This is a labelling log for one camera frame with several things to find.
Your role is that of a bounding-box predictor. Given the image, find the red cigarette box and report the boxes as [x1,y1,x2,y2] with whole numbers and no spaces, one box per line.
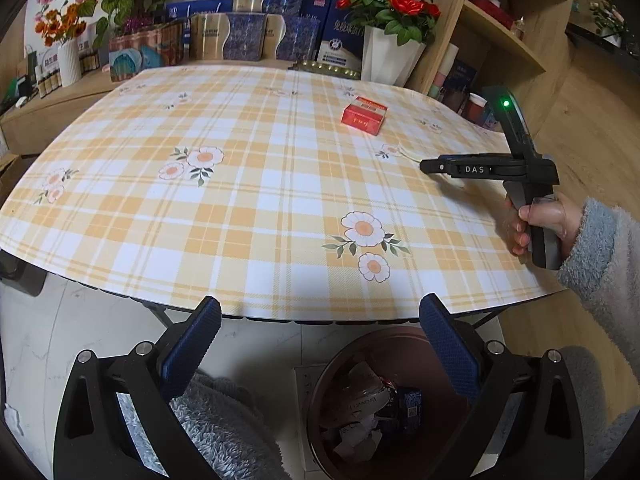
[341,95,389,134]

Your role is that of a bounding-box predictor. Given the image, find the stack of pastel cups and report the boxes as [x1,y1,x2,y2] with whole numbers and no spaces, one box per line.
[430,42,461,102]

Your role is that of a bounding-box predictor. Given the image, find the grey white paper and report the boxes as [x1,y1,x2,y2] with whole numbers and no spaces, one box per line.
[322,417,383,462]

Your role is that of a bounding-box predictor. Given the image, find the red rose plant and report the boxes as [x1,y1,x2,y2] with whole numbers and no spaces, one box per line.
[333,0,443,47]

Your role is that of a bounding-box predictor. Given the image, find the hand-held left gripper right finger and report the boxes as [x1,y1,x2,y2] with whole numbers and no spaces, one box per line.
[419,294,587,480]

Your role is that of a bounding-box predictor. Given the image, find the dark speckled counter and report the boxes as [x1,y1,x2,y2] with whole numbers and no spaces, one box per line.
[566,20,640,63]

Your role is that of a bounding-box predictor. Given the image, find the white printed pouch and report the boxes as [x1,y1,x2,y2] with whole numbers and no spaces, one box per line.
[340,361,397,428]

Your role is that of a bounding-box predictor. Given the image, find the white faceted flower pot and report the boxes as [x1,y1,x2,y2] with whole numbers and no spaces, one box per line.
[360,25,427,87]

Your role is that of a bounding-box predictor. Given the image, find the pale flower bouquet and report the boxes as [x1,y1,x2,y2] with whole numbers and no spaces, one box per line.
[589,0,630,37]

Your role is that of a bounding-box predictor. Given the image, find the dark blue carton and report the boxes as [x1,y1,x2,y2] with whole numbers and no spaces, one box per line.
[300,0,336,20]

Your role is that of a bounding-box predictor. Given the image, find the red gift basket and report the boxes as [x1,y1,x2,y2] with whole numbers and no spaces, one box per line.
[466,0,517,32]

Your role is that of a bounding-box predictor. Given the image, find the brown plastic waste bin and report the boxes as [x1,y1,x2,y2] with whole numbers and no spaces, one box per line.
[305,326,482,480]

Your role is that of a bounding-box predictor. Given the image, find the person's right forearm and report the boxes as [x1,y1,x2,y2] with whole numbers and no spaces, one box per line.
[556,197,640,361]

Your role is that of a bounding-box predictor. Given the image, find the purple flower bunch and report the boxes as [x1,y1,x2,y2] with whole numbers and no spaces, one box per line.
[121,15,154,34]

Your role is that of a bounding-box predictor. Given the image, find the person's leg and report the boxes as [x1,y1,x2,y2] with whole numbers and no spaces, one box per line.
[112,372,283,480]
[557,345,640,480]

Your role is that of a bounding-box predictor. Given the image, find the bamboo fence planter box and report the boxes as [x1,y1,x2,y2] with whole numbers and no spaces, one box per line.
[106,25,186,84]

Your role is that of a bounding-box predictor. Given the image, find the yellow plaid floral tablecloth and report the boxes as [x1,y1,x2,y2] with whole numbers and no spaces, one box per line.
[0,64,576,323]

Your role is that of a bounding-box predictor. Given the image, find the dark blue printed box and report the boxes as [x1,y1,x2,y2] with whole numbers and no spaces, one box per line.
[450,57,478,111]

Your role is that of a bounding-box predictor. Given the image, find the row of small brown bottles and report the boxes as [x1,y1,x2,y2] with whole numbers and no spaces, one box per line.
[36,71,65,100]

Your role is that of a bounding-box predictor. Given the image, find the red paper cup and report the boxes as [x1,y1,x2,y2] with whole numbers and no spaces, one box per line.
[466,93,489,122]

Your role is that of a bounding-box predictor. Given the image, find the blue white printed carton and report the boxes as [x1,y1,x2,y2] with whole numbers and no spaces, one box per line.
[315,0,369,73]

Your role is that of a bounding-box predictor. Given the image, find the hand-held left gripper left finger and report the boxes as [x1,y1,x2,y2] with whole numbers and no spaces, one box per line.
[52,295,236,480]

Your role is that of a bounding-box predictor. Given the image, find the white green label box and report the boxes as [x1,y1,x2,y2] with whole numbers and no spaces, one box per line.
[39,40,97,75]

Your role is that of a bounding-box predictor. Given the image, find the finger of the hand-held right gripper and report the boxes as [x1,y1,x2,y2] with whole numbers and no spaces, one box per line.
[419,158,455,177]

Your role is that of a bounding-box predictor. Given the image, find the white power strip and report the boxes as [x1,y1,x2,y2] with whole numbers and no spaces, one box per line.
[293,364,327,475]

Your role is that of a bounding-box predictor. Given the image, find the person's right hand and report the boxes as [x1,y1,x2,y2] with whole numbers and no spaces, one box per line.
[504,192,585,262]

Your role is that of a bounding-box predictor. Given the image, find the orange flower bunch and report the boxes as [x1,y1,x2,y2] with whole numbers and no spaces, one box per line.
[33,3,97,50]

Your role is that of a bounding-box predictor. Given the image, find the white ribbed vase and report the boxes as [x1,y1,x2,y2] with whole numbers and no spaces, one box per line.
[56,51,84,88]

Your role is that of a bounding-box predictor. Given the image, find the gold chocolate tray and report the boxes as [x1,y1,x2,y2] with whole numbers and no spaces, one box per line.
[287,58,362,81]

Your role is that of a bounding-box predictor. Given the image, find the person's left leg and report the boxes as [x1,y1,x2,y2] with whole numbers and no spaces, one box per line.
[112,372,283,480]

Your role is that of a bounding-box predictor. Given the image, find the wooden shelf unit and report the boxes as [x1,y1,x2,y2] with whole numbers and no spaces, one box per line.
[407,0,576,131]

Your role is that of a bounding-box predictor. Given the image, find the flat blue carry box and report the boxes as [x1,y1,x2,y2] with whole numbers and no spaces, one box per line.
[164,0,237,36]

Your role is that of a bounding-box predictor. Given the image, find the person's right leg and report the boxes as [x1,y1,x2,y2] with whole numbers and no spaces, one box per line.
[557,345,640,480]

